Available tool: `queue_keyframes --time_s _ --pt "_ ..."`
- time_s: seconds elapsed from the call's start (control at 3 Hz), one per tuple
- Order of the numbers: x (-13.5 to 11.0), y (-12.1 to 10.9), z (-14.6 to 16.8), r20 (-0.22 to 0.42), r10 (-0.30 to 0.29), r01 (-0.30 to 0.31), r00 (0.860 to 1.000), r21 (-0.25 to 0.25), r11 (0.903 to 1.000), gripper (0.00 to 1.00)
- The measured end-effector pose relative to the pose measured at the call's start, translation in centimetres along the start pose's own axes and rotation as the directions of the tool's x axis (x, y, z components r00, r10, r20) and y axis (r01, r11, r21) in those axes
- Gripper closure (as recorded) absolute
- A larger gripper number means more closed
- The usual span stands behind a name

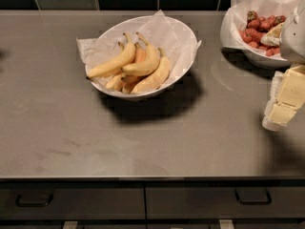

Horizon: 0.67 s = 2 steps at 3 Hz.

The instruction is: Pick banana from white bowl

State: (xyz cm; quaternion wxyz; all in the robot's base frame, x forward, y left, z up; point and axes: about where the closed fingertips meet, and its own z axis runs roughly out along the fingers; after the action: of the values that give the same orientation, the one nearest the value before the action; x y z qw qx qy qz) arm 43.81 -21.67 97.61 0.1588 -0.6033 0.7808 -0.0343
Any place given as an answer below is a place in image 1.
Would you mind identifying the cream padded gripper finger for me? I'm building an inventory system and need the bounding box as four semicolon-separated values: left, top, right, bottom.
262;64;305;131
260;23;284;47

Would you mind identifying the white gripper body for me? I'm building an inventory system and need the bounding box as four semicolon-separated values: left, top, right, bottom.
280;0;305;64

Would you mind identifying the white bowl with strawberries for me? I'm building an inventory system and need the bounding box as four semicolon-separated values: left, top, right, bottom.
220;6;290;69

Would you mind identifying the paper liner strawberry bowl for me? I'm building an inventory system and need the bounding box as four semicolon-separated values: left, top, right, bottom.
220;0;305;62

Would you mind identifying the white paper bowl liner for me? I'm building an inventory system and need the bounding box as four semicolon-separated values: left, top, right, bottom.
76;10;202;92

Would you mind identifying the orange tinted banana middle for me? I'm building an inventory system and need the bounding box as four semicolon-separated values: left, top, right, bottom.
121;42;146;84

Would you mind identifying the white bowl with bananas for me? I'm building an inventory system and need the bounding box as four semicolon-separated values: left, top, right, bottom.
84;14;198;99

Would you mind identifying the long yellow banana left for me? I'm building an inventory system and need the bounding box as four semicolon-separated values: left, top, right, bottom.
87;32;136;80

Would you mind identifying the small banana bottom centre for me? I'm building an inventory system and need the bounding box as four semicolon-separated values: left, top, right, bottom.
122;82;136;94

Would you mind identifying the small yellow banana lower left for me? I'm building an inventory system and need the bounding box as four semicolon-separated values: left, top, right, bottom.
106;73;125;92

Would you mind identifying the pile of red strawberries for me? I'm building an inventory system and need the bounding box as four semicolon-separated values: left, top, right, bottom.
239;10;286;57

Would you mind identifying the right dark drawer front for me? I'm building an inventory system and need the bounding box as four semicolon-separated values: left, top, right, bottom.
146;187;305;219

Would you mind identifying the dark drawer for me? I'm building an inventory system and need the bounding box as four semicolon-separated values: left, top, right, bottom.
0;188;145;220
146;187;305;219

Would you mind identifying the left dark drawer front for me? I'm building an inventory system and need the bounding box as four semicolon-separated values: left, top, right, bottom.
0;188;145;220

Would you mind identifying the right black drawer handle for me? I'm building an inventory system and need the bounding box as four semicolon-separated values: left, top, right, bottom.
234;187;273;206

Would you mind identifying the black drawer handle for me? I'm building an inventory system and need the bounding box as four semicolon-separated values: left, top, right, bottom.
234;187;273;206
15;193;53;208

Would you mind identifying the left black drawer handle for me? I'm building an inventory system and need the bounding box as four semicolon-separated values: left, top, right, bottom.
15;193;53;208

